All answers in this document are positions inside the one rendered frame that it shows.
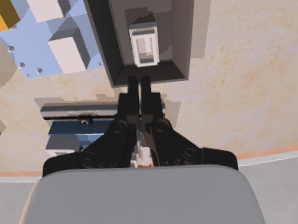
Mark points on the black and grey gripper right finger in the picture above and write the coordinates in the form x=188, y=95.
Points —
x=168, y=147

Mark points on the orange-yellow rectangular block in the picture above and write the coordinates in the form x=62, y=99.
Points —
x=8, y=15

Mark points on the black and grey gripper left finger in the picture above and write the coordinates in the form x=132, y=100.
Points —
x=109, y=150

